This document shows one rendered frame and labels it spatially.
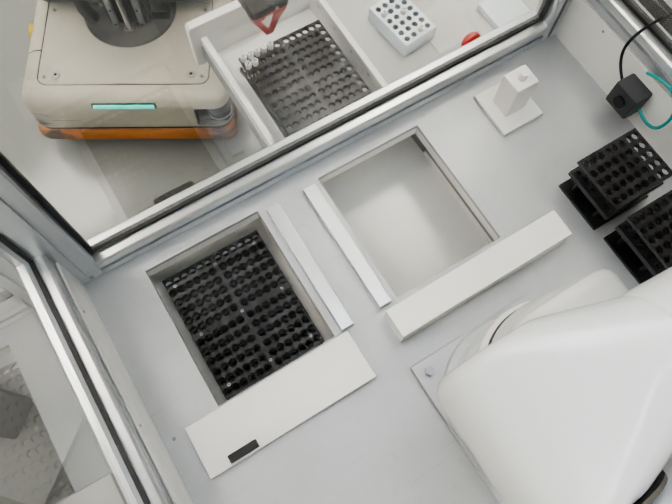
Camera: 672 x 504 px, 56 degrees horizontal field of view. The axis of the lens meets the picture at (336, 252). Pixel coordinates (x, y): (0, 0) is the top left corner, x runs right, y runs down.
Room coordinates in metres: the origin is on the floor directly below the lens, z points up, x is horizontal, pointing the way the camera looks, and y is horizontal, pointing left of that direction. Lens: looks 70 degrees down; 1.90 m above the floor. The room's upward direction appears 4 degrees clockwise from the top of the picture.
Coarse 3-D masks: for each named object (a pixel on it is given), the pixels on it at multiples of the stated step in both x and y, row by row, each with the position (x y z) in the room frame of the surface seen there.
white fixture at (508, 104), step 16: (512, 80) 0.64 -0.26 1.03; (528, 80) 0.64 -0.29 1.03; (480, 96) 0.66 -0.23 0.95; (496, 96) 0.64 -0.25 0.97; (512, 96) 0.62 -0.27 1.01; (528, 96) 0.64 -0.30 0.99; (496, 112) 0.63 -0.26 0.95; (512, 112) 0.62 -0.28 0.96; (528, 112) 0.63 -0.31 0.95; (512, 128) 0.60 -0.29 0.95
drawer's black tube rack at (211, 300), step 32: (256, 256) 0.35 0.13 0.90; (192, 288) 0.28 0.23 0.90; (224, 288) 0.30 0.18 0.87; (256, 288) 0.29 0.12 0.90; (288, 288) 0.30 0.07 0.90; (192, 320) 0.23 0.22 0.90; (224, 320) 0.23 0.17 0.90; (256, 320) 0.24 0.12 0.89; (288, 320) 0.24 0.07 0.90; (224, 352) 0.19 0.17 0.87; (256, 352) 0.19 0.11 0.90; (288, 352) 0.19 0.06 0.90; (224, 384) 0.14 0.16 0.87
